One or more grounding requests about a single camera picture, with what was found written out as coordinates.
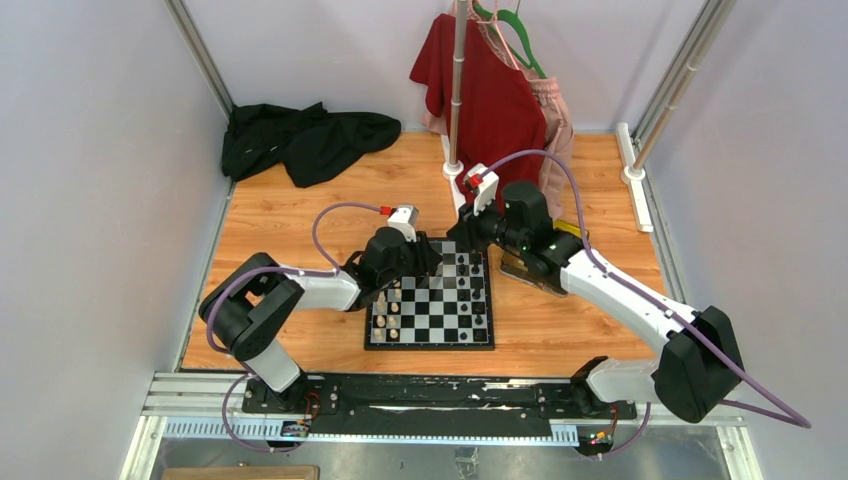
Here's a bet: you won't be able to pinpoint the white clothes rack stand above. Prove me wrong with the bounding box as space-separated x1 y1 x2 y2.
442 0 469 217

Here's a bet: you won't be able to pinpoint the yellow metal tin box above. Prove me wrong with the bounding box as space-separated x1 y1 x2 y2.
500 219 584 297

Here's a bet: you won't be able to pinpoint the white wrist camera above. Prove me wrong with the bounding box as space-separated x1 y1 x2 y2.
387 204 419 242
463 163 499 216

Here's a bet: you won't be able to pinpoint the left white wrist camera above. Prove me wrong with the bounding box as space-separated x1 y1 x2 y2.
387 204 419 242

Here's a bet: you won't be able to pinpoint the white chess pieces rows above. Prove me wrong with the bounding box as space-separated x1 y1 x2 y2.
370 284 402 344

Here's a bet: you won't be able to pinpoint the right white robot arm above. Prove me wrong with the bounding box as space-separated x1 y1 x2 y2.
448 181 743 423

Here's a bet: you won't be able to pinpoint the black white chess board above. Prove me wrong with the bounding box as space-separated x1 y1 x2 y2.
364 238 495 351

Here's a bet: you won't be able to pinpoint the black cloth pile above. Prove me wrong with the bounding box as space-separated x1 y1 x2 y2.
220 102 402 188

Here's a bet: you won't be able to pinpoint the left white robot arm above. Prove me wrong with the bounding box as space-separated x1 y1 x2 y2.
198 227 442 413

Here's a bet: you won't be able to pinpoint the right white rack foot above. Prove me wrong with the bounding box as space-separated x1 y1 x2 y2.
615 0 736 233

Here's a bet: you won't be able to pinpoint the red shirt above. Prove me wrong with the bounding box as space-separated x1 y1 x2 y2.
410 13 546 174

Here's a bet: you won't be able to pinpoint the pink garment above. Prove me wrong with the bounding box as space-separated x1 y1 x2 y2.
421 0 576 220

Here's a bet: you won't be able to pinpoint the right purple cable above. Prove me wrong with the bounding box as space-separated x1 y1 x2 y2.
468 148 813 458

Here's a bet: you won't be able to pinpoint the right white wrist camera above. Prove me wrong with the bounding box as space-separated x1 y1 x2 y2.
463 163 499 216

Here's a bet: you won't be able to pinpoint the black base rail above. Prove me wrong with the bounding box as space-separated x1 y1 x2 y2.
240 372 637 439

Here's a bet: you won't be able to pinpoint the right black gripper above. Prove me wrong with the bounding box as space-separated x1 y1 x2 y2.
446 193 528 255

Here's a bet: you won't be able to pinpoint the green clothes hanger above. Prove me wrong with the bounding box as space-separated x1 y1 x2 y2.
472 1 547 79

